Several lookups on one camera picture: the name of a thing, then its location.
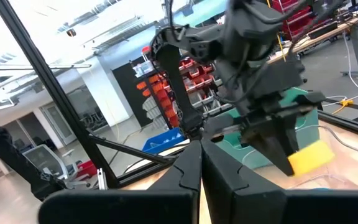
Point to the grey office chair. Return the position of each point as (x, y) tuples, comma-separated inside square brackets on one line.
[(42, 158)]

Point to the blue plastic crate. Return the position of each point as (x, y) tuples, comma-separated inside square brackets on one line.
[(162, 143)]

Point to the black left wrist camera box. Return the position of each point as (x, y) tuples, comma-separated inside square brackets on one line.
[(250, 28)]

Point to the storage rack orange bins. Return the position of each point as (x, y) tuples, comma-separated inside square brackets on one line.
[(149, 85)]

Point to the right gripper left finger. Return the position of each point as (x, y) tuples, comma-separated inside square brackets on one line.
[(166, 205)]

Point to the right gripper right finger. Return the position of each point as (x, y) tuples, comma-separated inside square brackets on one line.
[(244, 205)]

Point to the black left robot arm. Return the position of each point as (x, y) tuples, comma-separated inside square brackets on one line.
[(179, 87)]

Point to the red shelving unit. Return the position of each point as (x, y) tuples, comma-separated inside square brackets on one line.
[(294, 18)]

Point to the clear plastic bin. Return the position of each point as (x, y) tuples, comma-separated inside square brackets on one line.
[(353, 168)]

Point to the small yellow stapler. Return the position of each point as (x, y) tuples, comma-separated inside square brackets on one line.
[(311, 157)]

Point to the teal plastic bin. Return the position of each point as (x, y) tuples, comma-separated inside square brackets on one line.
[(306, 127)]

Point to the red box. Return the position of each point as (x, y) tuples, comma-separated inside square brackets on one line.
[(87, 169)]

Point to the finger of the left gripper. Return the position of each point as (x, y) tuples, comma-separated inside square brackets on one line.
[(272, 143), (291, 130)]

